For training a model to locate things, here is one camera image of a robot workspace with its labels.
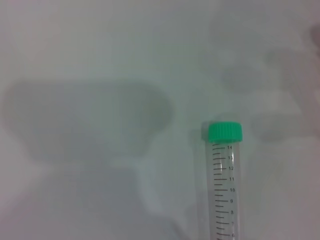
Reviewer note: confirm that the green-capped clear test tube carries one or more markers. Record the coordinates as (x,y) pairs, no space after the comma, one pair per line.
(225,132)

